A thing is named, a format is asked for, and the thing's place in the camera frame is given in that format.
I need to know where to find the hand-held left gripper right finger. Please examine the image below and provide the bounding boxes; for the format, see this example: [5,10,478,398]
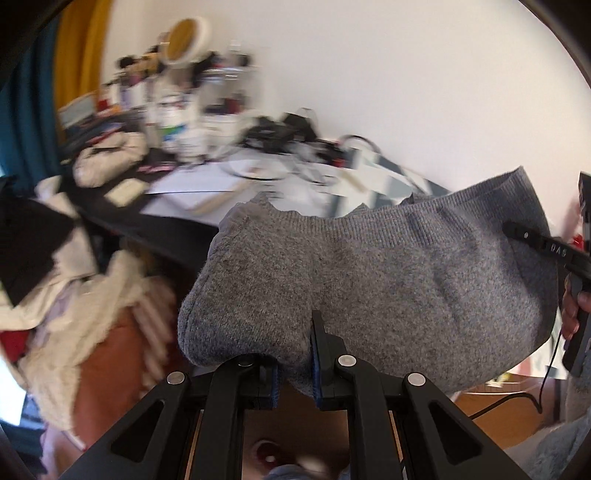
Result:
[310,310,532,480]

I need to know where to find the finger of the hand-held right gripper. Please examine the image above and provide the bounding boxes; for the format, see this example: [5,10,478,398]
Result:
[502,222,591,269]

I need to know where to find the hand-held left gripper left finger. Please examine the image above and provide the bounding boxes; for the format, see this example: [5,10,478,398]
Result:
[60,354,280,480]

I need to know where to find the grey knit sweater with tulle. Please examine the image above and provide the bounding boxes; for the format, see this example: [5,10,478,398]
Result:
[178,167,561,398]

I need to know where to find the pile of clothes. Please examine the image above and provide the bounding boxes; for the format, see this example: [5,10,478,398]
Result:
[0,178,178,430]

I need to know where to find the person's right hand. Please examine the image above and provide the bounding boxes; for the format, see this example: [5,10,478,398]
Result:
[560,278,591,340]

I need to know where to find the black desk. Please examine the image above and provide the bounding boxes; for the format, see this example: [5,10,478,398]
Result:
[60,152,222,278]

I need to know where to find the white paper sheets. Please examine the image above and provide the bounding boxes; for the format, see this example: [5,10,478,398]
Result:
[148,161,259,212]

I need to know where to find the red cloth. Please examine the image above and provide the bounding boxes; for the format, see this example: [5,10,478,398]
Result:
[0,332,29,366]

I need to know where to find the white jar with blue label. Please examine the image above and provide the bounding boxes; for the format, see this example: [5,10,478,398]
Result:
[159,99,206,155]

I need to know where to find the white cloth bag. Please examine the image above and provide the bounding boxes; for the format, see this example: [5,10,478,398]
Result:
[73,131,149,188]

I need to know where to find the black cloth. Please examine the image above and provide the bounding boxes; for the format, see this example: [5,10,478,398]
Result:
[0,178,77,306]

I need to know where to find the round mirror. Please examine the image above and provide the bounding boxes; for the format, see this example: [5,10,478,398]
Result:
[159,16,213,71]

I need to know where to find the teal curtain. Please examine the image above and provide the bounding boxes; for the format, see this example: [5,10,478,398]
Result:
[0,28,63,178]

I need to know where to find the yellow curtain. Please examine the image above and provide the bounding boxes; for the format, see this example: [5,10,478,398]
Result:
[53,0,114,114]

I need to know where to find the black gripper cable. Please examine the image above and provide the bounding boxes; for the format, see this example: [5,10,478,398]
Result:
[471,332,563,420]

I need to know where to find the black looped cable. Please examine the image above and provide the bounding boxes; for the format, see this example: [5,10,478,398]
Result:
[339,134,372,155]

